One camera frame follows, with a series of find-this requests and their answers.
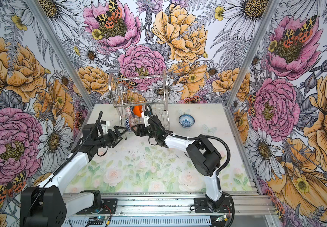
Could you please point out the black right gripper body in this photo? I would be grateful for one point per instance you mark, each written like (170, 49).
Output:
(150, 132)

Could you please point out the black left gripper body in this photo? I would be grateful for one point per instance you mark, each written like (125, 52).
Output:
(106, 139)

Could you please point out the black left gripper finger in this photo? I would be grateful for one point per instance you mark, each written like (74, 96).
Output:
(119, 129)
(119, 137)

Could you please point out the plain orange bowl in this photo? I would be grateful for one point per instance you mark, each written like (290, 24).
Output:
(138, 110)

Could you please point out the blue floral white bowl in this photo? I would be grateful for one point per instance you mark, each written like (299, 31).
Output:
(186, 120)

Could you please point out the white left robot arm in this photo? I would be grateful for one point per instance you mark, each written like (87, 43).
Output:
(43, 205)

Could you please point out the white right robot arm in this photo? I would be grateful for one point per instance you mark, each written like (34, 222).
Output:
(204, 155)

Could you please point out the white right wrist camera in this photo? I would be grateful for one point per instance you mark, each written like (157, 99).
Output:
(145, 117)

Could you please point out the chrome wire dish rack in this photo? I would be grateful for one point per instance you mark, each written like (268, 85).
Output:
(152, 90)

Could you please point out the aluminium left corner post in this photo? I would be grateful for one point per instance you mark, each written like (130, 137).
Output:
(53, 38)

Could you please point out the aluminium corner post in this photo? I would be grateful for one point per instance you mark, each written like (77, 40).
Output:
(53, 38)
(258, 36)

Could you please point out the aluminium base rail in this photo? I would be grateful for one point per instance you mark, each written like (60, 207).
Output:
(243, 209)

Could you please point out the aluminium right corner post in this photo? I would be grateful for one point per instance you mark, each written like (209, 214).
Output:
(258, 36)

